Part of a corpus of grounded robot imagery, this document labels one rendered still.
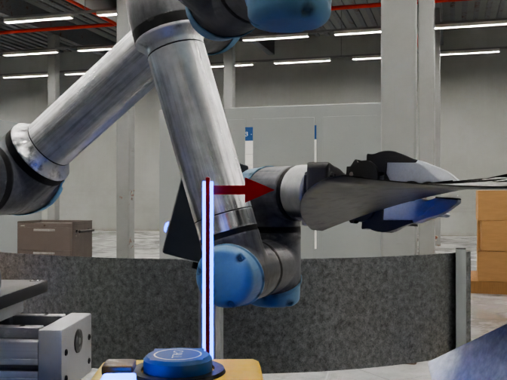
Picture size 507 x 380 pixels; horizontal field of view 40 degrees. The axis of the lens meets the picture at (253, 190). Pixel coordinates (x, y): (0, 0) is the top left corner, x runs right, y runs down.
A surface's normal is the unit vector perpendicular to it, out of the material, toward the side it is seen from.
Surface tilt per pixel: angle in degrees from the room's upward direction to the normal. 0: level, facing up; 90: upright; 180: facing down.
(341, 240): 90
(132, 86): 128
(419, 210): 84
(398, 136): 90
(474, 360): 55
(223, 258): 91
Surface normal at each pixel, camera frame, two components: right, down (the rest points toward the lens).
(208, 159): 0.05, -0.13
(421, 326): 0.46, 0.00
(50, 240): -0.22, 0.00
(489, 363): -0.64, -0.57
